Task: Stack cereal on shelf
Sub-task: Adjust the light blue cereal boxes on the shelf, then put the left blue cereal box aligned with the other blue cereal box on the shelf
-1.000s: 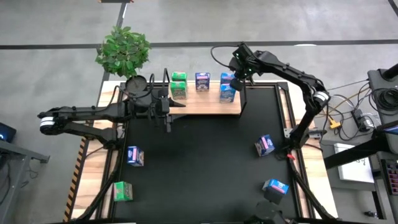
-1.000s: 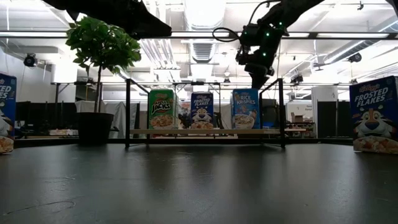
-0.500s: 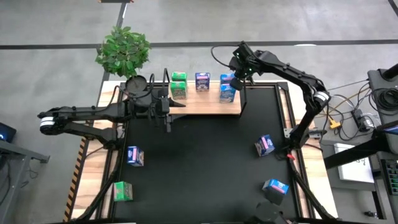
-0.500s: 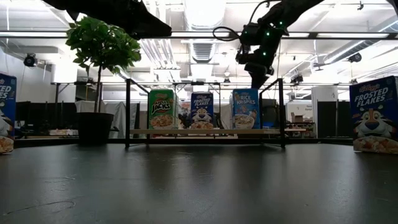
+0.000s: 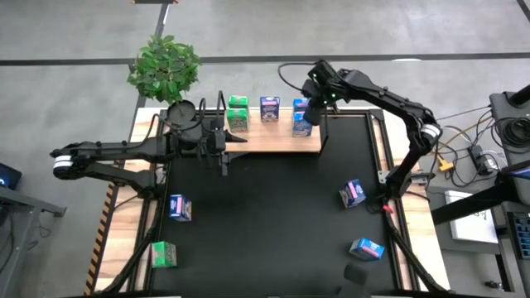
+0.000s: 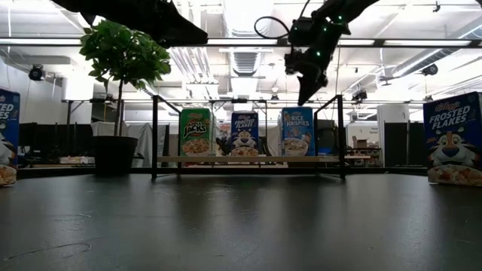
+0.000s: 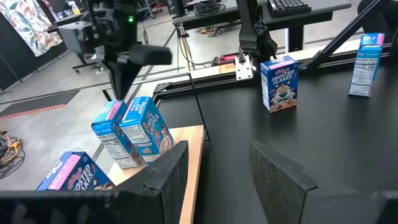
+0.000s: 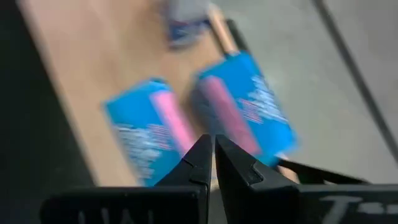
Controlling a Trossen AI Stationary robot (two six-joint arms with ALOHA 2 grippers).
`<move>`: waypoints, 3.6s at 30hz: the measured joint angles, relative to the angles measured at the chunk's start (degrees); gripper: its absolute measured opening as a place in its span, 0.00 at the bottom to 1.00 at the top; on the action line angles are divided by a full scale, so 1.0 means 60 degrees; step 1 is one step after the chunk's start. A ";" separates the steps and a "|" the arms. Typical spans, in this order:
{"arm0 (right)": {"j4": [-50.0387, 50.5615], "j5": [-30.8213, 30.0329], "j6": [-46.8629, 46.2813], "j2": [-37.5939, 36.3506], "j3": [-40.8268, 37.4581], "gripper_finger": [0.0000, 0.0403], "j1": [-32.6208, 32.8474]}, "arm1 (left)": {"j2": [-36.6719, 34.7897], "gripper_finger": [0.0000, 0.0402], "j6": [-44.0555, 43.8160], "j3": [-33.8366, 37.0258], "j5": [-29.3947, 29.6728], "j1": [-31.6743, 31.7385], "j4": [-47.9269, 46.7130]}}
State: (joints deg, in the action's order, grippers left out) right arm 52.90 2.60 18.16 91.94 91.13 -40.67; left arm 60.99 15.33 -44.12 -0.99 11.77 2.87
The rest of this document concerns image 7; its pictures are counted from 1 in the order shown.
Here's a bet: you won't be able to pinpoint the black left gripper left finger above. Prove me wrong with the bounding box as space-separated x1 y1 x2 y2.
114 140 190 224

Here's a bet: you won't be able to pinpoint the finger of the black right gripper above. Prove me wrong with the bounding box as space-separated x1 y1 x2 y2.
108 70 137 100

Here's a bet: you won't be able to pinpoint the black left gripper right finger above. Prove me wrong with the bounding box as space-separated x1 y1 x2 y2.
248 140 318 224

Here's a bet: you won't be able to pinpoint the Rice Krispies cereal box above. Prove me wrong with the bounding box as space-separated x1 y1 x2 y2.
119 96 175 165
348 32 386 98
91 99 144 170

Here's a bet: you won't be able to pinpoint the Frosted Flakes cereal box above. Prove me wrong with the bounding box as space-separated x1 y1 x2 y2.
260 55 299 114
36 151 116 192

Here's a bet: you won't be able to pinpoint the wooden shelf board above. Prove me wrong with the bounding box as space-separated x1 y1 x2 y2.
107 124 206 224

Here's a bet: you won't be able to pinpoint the black office chair base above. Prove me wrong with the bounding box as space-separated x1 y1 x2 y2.
72 51 105 75

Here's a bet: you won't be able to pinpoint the red flat object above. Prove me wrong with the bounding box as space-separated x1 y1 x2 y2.
212 55 238 67

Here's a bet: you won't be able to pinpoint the yellow bottle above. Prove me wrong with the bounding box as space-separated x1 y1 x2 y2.
68 1 81 16

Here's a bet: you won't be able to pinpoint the floral patterned cloth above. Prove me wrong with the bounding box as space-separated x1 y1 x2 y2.
0 0 63 57

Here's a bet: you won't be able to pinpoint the black computer keyboard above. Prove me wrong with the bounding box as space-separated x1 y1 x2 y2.
267 0 312 18

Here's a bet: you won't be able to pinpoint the black office desk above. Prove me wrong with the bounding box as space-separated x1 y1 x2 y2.
172 0 353 54

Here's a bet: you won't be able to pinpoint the black office chair back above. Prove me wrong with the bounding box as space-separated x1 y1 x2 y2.
356 0 398 35

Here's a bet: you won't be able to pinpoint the black metal shelf frame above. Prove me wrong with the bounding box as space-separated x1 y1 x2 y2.
152 72 211 142

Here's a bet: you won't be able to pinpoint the black aluminium table rail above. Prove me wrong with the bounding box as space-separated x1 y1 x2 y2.
152 40 398 100

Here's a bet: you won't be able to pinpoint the black coiled cable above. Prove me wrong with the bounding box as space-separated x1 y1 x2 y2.
195 0 227 17

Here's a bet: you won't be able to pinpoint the silver metal bracket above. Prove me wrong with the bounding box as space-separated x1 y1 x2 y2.
234 54 254 81

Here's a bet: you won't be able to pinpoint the dark partition wall panel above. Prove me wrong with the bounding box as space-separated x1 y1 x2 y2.
0 12 68 93

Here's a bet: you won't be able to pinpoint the orange and black floor cables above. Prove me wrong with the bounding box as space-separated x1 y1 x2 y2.
0 129 26 180

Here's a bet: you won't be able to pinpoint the black diagonal frame brace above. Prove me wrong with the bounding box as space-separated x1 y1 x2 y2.
298 0 391 70

